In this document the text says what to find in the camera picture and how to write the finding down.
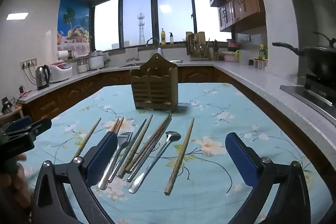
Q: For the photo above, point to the white pump bottle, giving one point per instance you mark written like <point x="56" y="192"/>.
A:
<point x="171" y="38"/>

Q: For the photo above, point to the metal spoon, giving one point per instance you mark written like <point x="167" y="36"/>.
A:
<point x="172" y="136"/>

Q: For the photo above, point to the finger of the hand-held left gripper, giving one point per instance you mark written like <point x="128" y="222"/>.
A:
<point x="18" y="123"/>
<point x="39" y="127"/>

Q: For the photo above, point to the wall socket strip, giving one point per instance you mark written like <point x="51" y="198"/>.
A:
<point x="28" y="63"/>

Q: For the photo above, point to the ridged wooden chopstick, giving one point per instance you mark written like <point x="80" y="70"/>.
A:
<point x="179" y="155"/>

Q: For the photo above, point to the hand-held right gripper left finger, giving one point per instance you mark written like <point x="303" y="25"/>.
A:
<point x="105" y="153"/>

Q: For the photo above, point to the spice jar set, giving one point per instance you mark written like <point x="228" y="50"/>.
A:
<point x="258" y="63"/>

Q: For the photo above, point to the white round cooker pot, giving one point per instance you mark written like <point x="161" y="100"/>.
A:
<point x="96" y="60"/>

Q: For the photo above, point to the steel sink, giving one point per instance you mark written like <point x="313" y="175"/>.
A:
<point x="131" y="64"/>

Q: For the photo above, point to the wooden countertop utensil rack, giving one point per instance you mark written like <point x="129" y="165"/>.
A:
<point x="197" y="45"/>

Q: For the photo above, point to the tropical fruit wall poster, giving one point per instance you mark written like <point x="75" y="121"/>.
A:
<point x="73" y="22"/>

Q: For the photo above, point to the chrome faucet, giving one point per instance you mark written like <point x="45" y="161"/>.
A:
<point x="152" y="40"/>

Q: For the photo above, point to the hanging dish towel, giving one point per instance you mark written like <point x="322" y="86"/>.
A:
<point x="132" y="54"/>

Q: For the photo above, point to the person's left hand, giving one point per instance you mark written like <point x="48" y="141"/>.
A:
<point x="18" y="187"/>

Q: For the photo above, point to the wooden slatted utensil holder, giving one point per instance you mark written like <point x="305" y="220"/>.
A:
<point x="153" y="90"/>

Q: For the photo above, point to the pink container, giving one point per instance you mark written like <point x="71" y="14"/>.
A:
<point x="229" y="56"/>

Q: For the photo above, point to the teal floral tablecloth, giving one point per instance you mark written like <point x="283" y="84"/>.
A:
<point x="210" y="113"/>

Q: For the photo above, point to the glass jar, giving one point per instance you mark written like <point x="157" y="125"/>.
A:
<point x="82" y="66"/>

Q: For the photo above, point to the steel electric kettle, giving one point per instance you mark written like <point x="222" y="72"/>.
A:
<point x="42" y="77"/>

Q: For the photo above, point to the white paper towel roll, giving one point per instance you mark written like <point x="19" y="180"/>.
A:
<point x="63" y="54"/>

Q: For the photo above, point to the kitchen window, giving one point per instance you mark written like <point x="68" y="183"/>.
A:
<point x="170" y="11"/>

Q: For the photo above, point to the wooden lower cabinets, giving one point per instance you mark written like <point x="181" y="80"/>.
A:
<point x="78" y="94"/>

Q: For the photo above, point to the white and red rice cooker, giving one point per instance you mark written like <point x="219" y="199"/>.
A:
<point x="60" y="71"/>

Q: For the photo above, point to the metal fork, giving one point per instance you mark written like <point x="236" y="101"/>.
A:
<point x="114" y="161"/>
<point x="117" y="168"/>

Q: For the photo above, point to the metal chopstick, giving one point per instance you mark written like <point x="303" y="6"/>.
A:
<point x="148" y="150"/>
<point x="151" y="143"/>
<point x="136" y="136"/>

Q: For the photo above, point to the gas stove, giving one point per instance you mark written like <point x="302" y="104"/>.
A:
<point x="312" y="98"/>

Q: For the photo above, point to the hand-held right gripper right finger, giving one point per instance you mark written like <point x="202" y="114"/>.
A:
<point x="241" y="158"/>

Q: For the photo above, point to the green cup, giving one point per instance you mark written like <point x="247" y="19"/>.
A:
<point x="237" y="54"/>

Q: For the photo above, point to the knife block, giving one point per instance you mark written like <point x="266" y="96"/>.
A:
<point x="215" y="50"/>

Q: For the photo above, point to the white wall outlet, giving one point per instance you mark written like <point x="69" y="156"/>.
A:
<point x="247" y="38"/>

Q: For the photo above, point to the yellow dish soap bottle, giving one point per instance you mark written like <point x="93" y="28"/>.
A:
<point x="163" y="36"/>

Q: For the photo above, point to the small white bottle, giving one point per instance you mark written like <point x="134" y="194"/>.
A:
<point x="159" y="51"/>

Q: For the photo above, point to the grey kitchen countertop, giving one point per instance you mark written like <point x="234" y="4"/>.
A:
<point x="262" y="79"/>

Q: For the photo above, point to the black wok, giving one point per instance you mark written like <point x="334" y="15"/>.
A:
<point x="317" y="58"/>

